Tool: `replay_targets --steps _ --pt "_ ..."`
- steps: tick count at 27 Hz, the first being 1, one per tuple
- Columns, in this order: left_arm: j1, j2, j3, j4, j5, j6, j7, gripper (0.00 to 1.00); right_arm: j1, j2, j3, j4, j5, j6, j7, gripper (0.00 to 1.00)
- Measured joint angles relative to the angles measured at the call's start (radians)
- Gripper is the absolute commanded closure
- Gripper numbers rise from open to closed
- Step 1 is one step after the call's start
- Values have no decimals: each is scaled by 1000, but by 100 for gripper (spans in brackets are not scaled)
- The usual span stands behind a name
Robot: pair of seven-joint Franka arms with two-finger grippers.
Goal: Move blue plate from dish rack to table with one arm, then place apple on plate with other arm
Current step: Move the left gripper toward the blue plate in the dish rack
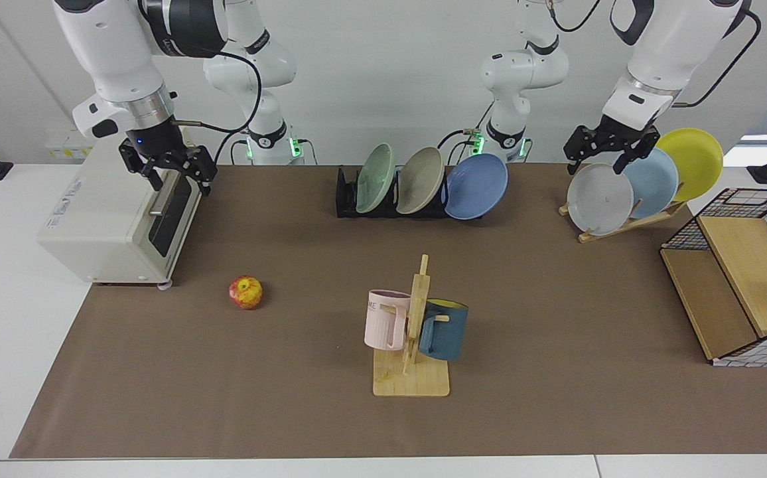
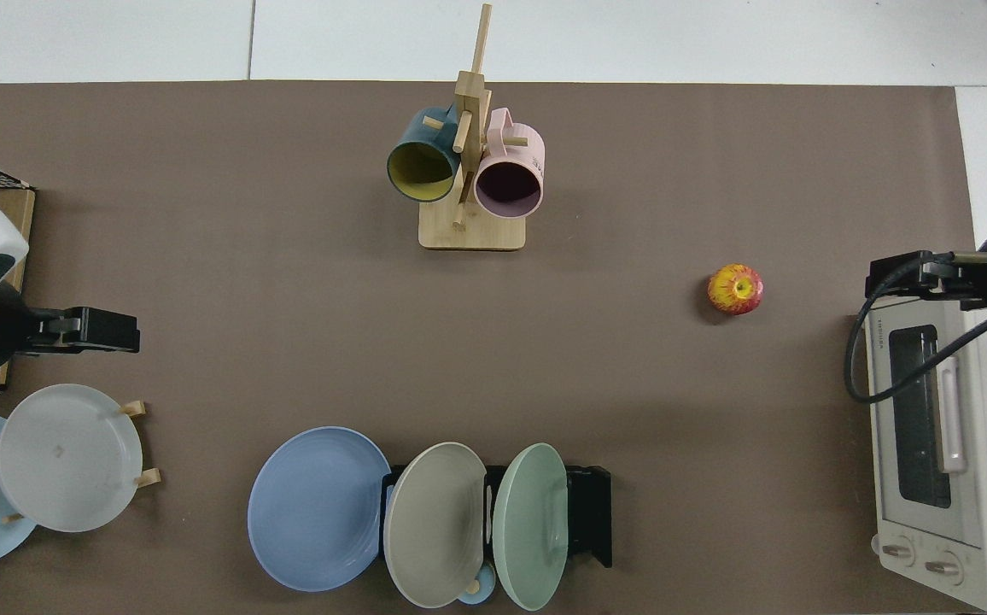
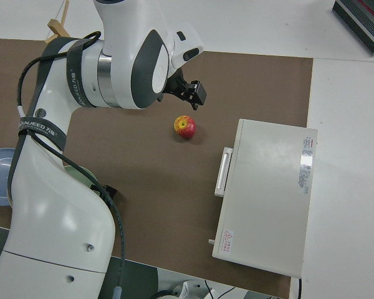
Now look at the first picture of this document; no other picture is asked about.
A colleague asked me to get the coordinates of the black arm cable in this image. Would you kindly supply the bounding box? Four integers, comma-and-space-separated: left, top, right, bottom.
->
174, 50, 264, 167
672, 7, 762, 108

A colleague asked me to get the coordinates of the brown table cloth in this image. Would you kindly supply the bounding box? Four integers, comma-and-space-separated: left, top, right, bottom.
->
9, 164, 767, 459

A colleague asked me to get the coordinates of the pink mug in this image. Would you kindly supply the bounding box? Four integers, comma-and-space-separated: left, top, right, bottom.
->
364, 289, 412, 351

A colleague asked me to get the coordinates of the wooden cup stand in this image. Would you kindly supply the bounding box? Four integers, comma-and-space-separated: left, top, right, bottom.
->
373, 254, 451, 398

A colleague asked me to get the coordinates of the light blue plate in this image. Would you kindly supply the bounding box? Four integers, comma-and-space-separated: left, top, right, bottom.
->
622, 147, 679, 220

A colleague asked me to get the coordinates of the pale green plate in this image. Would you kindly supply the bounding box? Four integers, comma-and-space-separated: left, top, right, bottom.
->
356, 143, 395, 214

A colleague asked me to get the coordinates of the wire basket with wooden floor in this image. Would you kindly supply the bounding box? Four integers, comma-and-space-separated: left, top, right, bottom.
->
660, 188, 767, 368

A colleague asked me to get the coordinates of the yellow plate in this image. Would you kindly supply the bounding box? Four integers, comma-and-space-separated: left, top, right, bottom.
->
656, 128, 724, 202

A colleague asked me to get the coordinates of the red yellow apple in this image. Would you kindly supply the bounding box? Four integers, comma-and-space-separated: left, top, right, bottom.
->
228, 276, 263, 311

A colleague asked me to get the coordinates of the wooden plate rack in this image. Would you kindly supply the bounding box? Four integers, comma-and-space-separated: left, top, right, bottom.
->
559, 201, 688, 244

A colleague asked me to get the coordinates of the beige plate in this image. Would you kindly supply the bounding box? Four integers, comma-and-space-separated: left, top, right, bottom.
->
396, 147, 445, 215

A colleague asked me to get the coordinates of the black dish rack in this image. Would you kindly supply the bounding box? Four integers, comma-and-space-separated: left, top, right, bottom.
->
336, 166, 485, 220

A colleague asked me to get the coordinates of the pale toaster oven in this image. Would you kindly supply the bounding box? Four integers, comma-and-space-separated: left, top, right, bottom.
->
37, 126, 209, 289

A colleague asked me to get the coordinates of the grey plate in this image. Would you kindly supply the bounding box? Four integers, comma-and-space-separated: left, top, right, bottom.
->
567, 163, 634, 236

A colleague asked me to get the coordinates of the dark blue mug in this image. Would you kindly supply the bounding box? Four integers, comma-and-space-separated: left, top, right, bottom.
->
418, 299, 469, 362

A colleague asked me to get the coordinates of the white wall socket box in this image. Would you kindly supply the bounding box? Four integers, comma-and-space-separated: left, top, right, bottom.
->
45, 129, 96, 161

